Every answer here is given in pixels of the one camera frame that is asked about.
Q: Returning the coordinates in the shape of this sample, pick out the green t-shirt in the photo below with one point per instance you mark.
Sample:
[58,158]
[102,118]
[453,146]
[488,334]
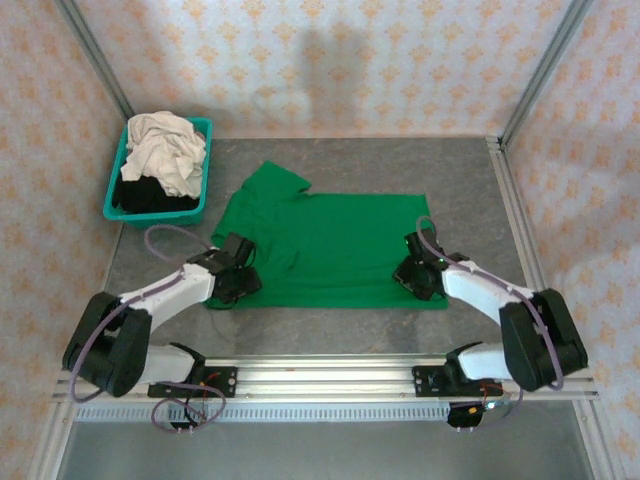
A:
[340,240]

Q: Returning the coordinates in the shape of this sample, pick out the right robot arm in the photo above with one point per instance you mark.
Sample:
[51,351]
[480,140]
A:
[475,285]

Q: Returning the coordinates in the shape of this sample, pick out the teal plastic basket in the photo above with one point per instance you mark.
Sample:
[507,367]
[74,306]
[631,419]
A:
[155,218]

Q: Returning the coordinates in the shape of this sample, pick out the black crumpled t-shirt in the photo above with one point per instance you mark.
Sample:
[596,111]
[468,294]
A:
[145,197]

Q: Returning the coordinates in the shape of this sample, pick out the black controller board with LED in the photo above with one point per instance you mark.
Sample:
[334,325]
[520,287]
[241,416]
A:
[472,415]

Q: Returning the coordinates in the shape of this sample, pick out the white crumpled t-shirt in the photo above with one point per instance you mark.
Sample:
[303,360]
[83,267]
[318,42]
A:
[160,150]

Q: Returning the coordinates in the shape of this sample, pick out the aluminium side rail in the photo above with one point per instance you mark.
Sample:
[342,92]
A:
[510,200]

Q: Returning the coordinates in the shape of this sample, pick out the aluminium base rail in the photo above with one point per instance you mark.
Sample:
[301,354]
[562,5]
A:
[325,377]

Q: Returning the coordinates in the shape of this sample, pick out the aluminium frame post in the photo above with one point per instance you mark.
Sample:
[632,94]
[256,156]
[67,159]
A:
[545,65]
[95,55]

